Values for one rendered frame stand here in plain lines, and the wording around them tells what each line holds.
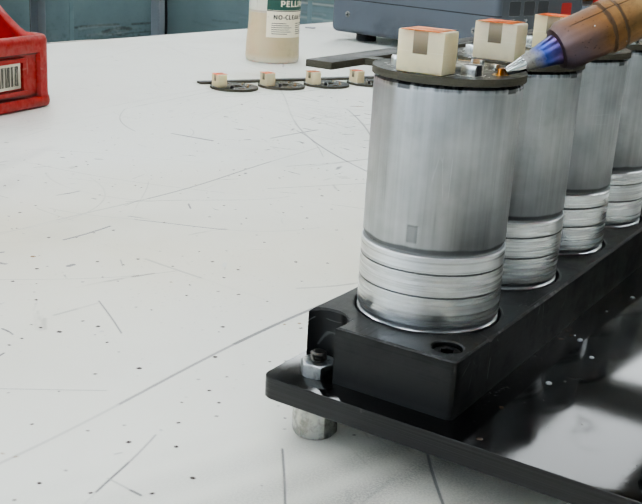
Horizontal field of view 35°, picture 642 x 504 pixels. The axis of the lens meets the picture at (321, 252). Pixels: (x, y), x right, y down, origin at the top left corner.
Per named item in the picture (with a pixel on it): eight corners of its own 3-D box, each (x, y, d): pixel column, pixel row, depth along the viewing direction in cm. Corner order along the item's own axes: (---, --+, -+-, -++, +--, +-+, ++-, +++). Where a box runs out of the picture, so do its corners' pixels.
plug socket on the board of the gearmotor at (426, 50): (462, 73, 16) (467, 29, 16) (438, 78, 15) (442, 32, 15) (417, 67, 16) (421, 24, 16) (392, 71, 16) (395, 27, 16)
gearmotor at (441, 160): (514, 350, 18) (549, 64, 17) (454, 396, 16) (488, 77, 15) (395, 317, 20) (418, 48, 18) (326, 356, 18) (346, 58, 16)
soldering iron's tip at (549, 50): (516, 89, 16) (573, 63, 16) (507, 59, 16) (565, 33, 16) (504, 83, 16) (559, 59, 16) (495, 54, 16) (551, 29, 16)
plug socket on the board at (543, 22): (582, 49, 21) (586, 15, 20) (567, 52, 20) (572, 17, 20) (544, 45, 21) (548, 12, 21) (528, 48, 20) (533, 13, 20)
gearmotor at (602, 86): (611, 274, 23) (646, 43, 21) (573, 303, 21) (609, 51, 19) (509, 251, 24) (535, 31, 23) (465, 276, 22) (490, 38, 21)
